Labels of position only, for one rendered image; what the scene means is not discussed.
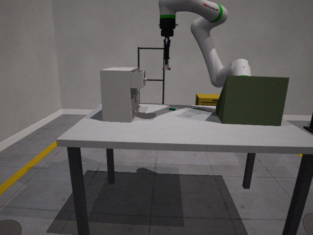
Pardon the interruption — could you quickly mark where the small white chest of drawers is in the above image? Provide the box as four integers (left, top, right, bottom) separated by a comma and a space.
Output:
100, 67, 137, 123

